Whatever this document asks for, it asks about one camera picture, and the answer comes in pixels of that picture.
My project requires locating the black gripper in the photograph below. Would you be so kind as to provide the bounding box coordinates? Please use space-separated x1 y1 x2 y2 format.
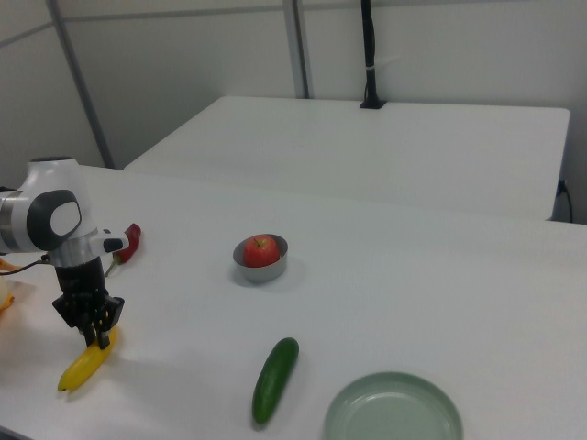
50 257 127 351

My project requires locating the yellow banana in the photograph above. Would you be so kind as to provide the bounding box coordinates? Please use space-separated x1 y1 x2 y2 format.
57 324 118 393

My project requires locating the pale green plastic plate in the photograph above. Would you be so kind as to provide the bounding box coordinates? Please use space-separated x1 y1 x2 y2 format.
323 370 464 440

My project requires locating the paper tag of plush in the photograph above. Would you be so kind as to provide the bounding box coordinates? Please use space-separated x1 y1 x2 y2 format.
0 278 37 304

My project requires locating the red chili pepper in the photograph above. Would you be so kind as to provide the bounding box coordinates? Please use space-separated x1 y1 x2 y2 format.
104 222 143 278

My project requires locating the orange plush toy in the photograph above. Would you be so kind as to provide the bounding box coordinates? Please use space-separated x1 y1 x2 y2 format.
0 258 17 314

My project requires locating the small metal bowl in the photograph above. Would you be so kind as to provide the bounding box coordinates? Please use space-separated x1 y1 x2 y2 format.
232 233 290 283

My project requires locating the red apple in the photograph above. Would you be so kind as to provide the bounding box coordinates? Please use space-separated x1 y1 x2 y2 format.
242 234 282 269

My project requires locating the green cucumber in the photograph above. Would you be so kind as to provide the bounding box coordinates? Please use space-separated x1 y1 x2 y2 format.
251 336 301 424

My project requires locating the grey slanted partition post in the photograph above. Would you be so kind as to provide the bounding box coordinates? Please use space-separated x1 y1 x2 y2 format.
45 0 116 171

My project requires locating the grey double partition post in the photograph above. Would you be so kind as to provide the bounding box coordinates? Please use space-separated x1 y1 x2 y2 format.
281 0 316 100

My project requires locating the black camera pole with base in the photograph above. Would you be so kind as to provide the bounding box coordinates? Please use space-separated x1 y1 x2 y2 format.
358 0 387 111

